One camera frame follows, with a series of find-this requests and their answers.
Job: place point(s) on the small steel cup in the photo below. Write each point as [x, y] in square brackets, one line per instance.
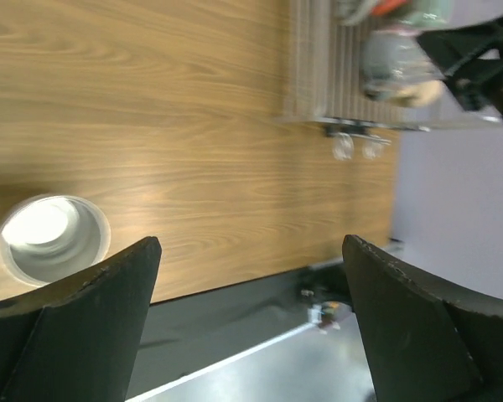
[51, 236]

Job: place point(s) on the metal wire dish rack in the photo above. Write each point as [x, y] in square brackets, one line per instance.
[326, 40]

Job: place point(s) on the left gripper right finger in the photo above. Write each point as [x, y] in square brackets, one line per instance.
[425, 338]

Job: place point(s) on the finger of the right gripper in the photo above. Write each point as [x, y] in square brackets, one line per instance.
[472, 52]

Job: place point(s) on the grey metallic cup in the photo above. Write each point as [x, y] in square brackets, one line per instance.
[395, 70]

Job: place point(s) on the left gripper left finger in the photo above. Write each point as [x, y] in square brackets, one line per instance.
[76, 339]

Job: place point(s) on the orange mug white inside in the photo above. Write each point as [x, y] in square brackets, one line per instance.
[384, 7]

